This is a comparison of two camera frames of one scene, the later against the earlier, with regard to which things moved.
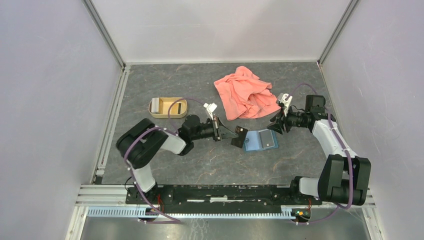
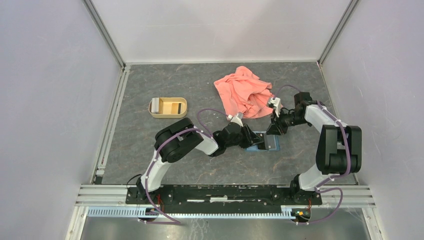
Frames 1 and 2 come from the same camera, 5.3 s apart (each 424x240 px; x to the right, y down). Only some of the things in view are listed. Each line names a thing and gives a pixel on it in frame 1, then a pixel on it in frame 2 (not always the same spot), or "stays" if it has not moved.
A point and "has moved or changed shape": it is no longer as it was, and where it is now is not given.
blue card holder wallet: (260, 140) stays
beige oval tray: (179, 110) stays
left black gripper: (220, 132) to (250, 138)
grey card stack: (155, 103) stays
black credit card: (239, 141) has moved or changed shape
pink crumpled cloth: (244, 95) stays
